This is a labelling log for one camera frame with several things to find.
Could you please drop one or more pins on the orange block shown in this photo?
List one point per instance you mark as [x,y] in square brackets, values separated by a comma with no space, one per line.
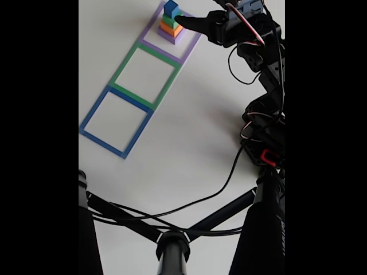
[170,28]

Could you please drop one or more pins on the green cube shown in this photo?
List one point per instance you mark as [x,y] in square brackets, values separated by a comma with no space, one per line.
[169,21]

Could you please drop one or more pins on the purple square frame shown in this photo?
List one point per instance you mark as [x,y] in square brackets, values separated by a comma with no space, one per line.
[147,34]

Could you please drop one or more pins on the blue square frame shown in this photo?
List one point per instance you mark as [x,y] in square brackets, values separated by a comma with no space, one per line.
[103,144]

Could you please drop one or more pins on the red table clamp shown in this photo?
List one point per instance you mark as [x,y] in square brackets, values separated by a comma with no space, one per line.
[263,156]

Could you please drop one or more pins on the small blue cube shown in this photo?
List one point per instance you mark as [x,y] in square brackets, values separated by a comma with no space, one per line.
[171,7]

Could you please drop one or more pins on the black camera tripod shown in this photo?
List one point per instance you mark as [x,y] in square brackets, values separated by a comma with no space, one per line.
[172,252]

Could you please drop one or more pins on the purple block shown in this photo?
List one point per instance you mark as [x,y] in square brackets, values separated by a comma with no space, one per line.
[172,38]

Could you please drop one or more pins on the green square frame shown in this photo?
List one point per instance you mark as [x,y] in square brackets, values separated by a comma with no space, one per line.
[127,64]

